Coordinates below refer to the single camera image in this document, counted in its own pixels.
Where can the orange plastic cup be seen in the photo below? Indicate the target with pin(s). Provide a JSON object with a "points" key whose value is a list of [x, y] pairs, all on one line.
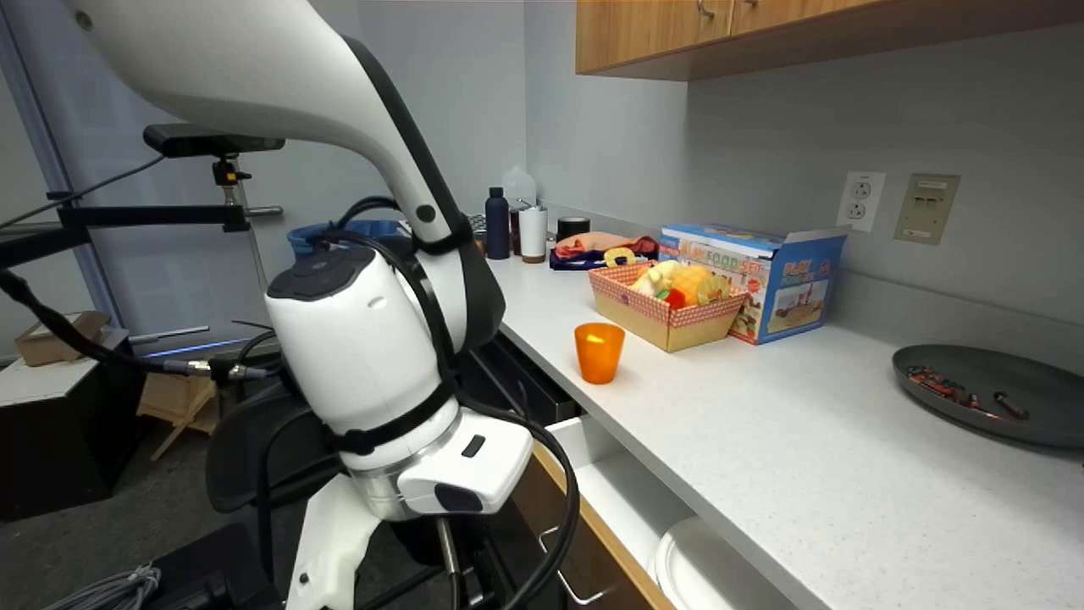
{"points": [[599, 350]]}

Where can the wooden upper cabinet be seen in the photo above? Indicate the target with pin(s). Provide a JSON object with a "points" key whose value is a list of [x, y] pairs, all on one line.
{"points": [[703, 40]]}

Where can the blue play food box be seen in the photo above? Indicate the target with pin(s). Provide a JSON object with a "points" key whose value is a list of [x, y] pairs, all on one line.
{"points": [[787, 280]]}

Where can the white container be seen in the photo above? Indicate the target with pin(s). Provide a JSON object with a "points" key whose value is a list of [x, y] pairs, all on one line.
{"points": [[535, 233]]}

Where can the beige wall switch plate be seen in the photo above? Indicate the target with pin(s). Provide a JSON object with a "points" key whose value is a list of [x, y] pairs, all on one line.
{"points": [[928, 208]]}

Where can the black camera tripod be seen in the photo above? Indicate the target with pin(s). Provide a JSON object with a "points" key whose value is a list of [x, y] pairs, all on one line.
{"points": [[217, 204]]}

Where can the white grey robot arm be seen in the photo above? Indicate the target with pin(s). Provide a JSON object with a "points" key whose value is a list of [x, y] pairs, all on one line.
{"points": [[371, 334]]}

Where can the dark blue bottle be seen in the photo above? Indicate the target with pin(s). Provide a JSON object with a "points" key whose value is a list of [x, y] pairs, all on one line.
{"points": [[497, 225]]}

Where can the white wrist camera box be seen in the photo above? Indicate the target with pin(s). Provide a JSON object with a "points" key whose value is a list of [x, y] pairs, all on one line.
{"points": [[474, 474]]}

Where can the checkered cardboard food box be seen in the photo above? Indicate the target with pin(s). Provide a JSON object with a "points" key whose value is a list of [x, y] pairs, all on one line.
{"points": [[654, 319]]}

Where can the dark round plate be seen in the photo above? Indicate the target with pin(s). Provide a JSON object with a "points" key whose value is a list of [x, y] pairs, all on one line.
{"points": [[995, 395]]}

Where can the cardboard box on floor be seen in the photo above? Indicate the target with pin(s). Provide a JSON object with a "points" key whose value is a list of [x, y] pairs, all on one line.
{"points": [[42, 347]]}

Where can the wooden drawer with metal handle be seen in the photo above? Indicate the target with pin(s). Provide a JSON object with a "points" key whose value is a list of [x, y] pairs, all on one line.
{"points": [[684, 553]]}

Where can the white wall outlet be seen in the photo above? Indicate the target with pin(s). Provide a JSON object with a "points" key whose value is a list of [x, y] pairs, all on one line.
{"points": [[862, 199]]}

